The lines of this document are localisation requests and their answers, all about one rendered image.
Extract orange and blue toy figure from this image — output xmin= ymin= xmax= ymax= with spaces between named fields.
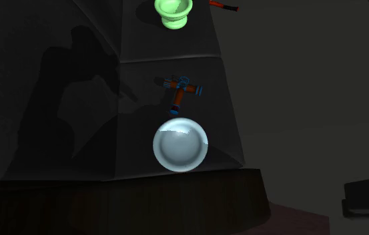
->
xmin=162 ymin=75 xmax=204 ymax=116

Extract pale silver round bowl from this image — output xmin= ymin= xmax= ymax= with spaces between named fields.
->
xmin=152 ymin=117 xmax=210 ymax=173

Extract light green footed cup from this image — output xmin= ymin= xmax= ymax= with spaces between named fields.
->
xmin=153 ymin=0 xmax=194 ymax=31

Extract dark low furniture piece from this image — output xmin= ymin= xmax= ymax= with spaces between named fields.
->
xmin=341 ymin=175 xmax=369 ymax=220

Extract red and black handled tool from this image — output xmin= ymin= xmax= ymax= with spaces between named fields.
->
xmin=208 ymin=0 xmax=240 ymax=13

